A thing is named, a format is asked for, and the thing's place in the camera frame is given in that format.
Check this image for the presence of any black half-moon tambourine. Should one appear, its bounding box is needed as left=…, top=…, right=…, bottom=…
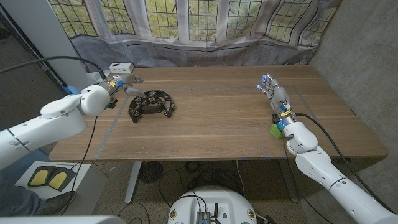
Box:
left=128, top=90, right=177, bottom=124

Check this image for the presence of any thin black hanging cable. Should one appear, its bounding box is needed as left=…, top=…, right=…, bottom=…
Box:
left=70, top=116, right=99, bottom=194

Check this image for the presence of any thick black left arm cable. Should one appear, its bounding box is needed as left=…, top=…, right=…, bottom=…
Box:
left=0, top=55, right=108, bottom=80

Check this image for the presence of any white floor cable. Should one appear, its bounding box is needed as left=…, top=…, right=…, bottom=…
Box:
left=235, top=159, right=247, bottom=199

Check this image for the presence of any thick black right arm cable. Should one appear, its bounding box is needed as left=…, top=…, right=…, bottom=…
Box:
left=294, top=112, right=396, bottom=215

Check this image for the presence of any small blue object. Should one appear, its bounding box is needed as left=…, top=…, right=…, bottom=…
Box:
left=63, top=85, right=81, bottom=96

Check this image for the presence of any blue upholstered seat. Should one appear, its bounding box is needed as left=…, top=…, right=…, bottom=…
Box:
left=0, top=148, right=50, bottom=184

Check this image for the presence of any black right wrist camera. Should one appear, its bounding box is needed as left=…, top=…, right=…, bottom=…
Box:
left=271, top=113, right=284, bottom=131

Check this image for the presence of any white power box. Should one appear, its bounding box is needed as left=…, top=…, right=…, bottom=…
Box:
left=108, top=62, right=135, bottom=74

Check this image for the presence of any black floor cable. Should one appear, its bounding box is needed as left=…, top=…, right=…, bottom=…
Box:
left=157, top=169, right=200, bottom=208

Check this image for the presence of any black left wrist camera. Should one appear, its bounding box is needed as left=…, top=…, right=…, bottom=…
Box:
left=104, top=98, right=119, bottom=110

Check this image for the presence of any grey table leg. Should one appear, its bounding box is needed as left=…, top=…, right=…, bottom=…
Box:
left=277, top=159, right=301, bottom=203

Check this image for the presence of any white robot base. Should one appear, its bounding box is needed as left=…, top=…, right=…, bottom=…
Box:
left=167, top=185, right=259, bottom=224

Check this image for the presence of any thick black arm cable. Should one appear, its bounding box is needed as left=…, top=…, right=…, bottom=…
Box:
left=0, top=55, right=108, bottom=80
left=294, top=112, right=396, bottom=215

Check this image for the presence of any yellow foot pedal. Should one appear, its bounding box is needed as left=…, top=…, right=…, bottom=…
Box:
left=47, top=167, right=77, bottom=192
left=27, top=166, right=57, bottom=188

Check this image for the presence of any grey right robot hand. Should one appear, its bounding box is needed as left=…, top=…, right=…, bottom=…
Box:
left=256, top=73, right=292, bottom=114

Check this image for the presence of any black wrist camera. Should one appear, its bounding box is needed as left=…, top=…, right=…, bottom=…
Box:
left=271, top=113, right=284, bottom=131
left=104, top=98, right=119, bottom=110

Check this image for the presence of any white table leg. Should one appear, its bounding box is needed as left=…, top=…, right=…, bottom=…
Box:
left=124, top=161, right=143, bottom=205

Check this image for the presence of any black shoe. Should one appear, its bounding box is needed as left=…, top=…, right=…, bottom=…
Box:
left=39, top=190, right=77, bottom=217

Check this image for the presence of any white pedal platform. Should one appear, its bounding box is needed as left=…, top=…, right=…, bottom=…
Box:
left=14, top=160, right=109, bottom=216

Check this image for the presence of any green cube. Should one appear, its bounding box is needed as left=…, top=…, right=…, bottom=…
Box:
left=269, top=123, right=284, bottom=139

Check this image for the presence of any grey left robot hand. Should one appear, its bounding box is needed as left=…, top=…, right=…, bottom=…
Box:
left=104, top=73, right=146, bottom=108

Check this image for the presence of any perforated acoustic wall panel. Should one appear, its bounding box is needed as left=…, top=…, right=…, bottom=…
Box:
left=0, top=14, right=75, bottom=131

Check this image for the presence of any blue jeans leg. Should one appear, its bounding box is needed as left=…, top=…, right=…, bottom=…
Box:
left=0, top=173, right=47, bottom=217

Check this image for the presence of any white wall pillar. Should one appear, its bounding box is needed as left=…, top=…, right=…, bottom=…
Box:
left=0, top=0, right=94, bottom=93

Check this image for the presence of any grey computer module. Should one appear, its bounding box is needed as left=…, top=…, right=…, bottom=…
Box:
left=195, top=210, right=213, bottom=224

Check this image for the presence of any round black floor fan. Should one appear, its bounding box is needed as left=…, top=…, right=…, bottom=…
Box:
left=138, top=161, right=164, bottom=185

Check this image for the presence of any printed window backdrop cloth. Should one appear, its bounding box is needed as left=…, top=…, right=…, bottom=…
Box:
left=48, top=0, right=343, bottom=74

